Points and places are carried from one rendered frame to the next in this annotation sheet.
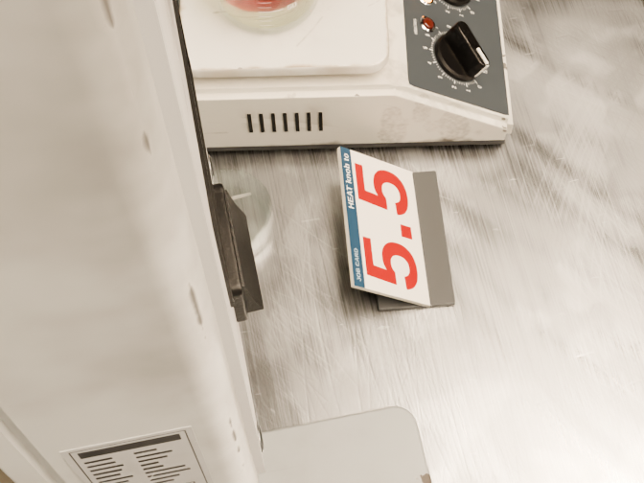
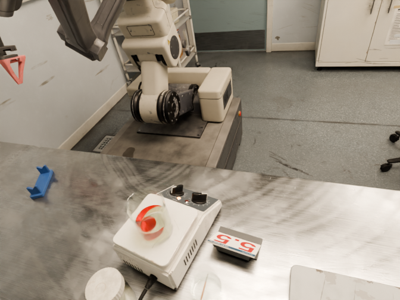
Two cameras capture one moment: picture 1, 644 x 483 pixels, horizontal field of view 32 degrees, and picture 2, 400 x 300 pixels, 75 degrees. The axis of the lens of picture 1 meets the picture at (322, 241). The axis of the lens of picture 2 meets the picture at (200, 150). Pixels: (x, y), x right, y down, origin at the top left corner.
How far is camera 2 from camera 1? 29 cm
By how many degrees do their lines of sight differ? 40
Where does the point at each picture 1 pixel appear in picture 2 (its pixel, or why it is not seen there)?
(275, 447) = not seen: outside the picture
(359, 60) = (194, 216)
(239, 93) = (178, 256)
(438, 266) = (249, 237)
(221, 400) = not seen: outside the picture
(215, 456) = not seen: outside the picture
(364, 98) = (200, 224)
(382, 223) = (234, 243)
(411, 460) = (310, 271)
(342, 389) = (278, 282)
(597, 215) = (250, 197)
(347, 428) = (294, 285)
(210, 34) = (159, 252)
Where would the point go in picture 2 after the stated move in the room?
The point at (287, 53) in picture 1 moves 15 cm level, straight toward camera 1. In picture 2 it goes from (180, 233) to (265, 263)
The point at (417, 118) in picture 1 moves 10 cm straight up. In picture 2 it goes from (209, 218) to (203, 185)
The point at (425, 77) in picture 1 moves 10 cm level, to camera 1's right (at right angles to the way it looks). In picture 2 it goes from (202, 208) to (222, 174)
